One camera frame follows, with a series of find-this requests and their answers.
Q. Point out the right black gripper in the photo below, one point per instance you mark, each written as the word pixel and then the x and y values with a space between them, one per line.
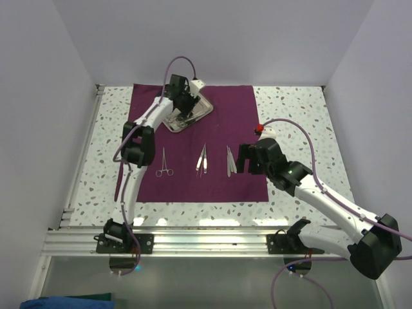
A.
pixel 246 150

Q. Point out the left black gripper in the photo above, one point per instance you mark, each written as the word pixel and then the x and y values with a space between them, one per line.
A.
pixel 192 103

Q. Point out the steel instrument tray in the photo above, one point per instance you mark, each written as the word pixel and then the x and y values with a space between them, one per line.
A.
pixel 201 109

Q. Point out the broad steel tweezers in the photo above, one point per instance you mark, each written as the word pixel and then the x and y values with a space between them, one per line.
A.
pixel 201 157
pixel 204 159

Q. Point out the purple surgical cloth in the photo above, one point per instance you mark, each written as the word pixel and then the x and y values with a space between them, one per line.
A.
pixel 231 123

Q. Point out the thin pointed steel tweezers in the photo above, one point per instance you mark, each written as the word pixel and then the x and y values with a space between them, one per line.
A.
pixel 200 170

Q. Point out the steel ring-handled forceps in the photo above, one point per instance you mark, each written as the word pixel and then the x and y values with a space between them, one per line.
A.
pixel 164 169

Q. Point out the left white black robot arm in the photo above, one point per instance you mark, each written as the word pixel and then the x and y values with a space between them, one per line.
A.
pixel 137 152

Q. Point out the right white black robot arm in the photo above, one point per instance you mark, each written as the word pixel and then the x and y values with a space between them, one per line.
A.
pixel 368 241

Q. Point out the blue cloth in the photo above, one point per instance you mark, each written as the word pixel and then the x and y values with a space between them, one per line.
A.
pixel 66 302

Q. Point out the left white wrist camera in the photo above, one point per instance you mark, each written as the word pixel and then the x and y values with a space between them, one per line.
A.
pixel 195 87

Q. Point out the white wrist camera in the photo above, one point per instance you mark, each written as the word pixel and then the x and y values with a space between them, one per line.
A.
pixel 195 87
pixel 264 132

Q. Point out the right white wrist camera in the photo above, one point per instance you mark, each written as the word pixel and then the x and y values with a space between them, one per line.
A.
pixel 264 132

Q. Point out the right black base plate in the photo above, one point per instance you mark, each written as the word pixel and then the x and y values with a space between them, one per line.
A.
pixel 283 243

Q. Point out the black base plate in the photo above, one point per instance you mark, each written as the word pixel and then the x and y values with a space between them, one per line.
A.
pixel 111 246
pixel 283 243

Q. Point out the aluminium front rail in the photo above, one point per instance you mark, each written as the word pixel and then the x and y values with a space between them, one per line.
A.
pixel 255 242

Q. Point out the aluminium rail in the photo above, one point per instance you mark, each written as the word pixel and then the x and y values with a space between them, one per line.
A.
pixel 255 242
pixel 68 210

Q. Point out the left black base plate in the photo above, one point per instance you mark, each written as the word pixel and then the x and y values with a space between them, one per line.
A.
pixel 111 246

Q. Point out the aluminium left side rail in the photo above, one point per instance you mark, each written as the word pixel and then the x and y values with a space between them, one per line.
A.
pixel 68 210

